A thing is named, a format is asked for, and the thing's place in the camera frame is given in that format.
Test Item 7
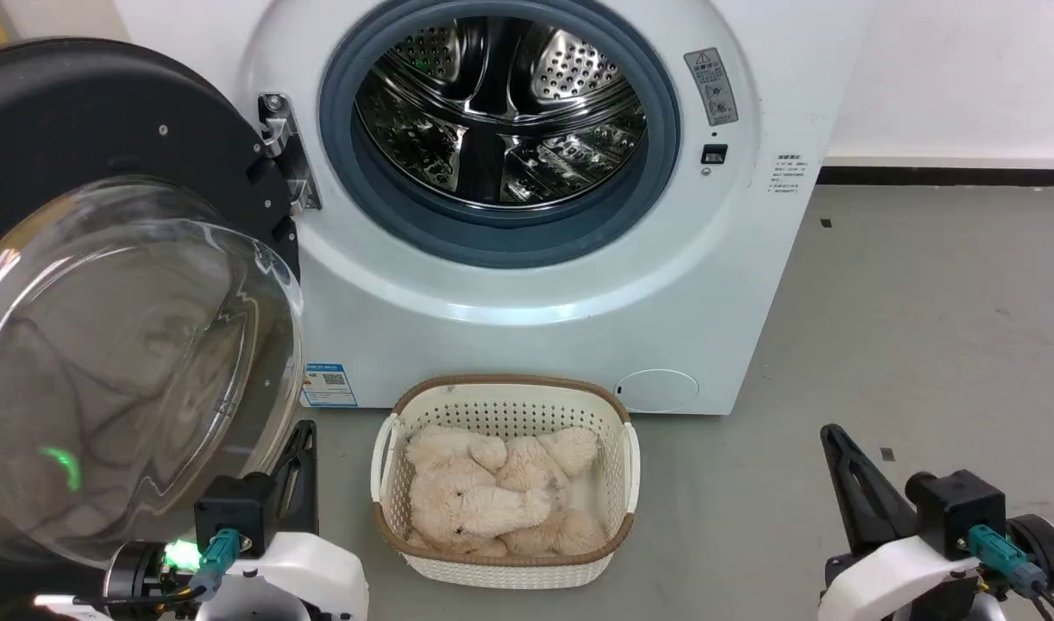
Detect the shiny steel perforated drum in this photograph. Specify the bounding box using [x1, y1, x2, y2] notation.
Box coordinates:
[354, 16, 649, 212]

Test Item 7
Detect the white plastic laundry basket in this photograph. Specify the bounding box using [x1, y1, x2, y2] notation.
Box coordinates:
[370, 373, 642, 590]

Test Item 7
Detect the white front-load washing machine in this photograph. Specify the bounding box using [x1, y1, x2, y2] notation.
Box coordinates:
[113, 0, 877, 417]

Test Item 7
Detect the round white filter cover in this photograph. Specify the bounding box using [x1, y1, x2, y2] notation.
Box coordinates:
[615, 369, 700, 413]

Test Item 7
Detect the black wall baseboard strip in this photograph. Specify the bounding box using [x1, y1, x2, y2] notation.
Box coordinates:
[816, 166, 1054, 187]

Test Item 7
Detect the teal left camera connector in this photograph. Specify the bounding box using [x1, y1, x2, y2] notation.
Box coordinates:
[198, 528, 242, 598]

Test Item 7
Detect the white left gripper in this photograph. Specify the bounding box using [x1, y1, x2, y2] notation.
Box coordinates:
[191, 420, 370, 621]

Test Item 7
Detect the metal door hinge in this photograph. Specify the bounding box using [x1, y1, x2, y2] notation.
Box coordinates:
[258, 92, 323, 214]

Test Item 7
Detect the black washing machine door glass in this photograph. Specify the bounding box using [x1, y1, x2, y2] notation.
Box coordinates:
[0, 36, 308, 572]

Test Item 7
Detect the grey warning sticker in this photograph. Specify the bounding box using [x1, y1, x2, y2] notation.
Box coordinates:
[684, 47, 739, 128]

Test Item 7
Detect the teal right camera connector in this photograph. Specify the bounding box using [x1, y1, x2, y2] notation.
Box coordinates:
[968, 524, 1045, 596]

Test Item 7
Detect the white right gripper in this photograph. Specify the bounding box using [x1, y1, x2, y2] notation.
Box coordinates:
[818, 423, 982, 621]

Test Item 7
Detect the blue white energy label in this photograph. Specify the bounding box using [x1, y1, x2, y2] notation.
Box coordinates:
[301, 363, 358, 408]

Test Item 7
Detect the teal camera connector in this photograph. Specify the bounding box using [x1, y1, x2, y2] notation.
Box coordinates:
[198, 528, 242, 598]
[968, 524, 1045, 596]

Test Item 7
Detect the beige plush teddy bear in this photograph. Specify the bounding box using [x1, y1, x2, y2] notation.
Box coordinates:
[404, 424, 608, 557]

